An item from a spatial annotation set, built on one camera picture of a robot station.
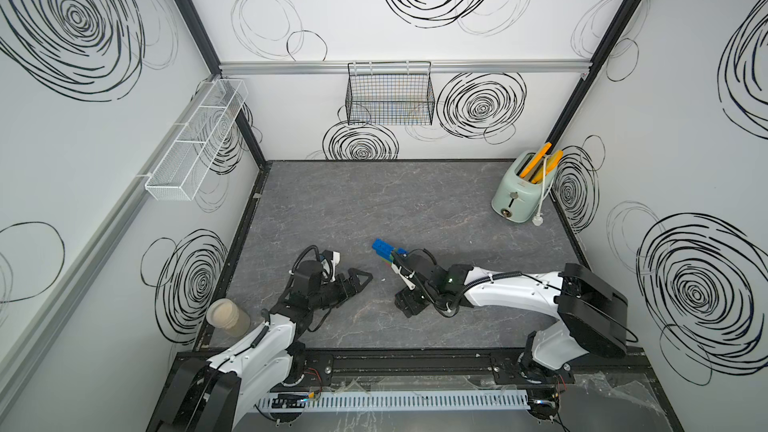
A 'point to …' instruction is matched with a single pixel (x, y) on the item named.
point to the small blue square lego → (401, 250)
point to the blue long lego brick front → (382, 248)
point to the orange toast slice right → (551, 161)
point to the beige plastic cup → (225, 314)
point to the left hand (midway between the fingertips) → (364, 284)
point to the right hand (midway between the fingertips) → (403, 300)
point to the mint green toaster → (515, 198)
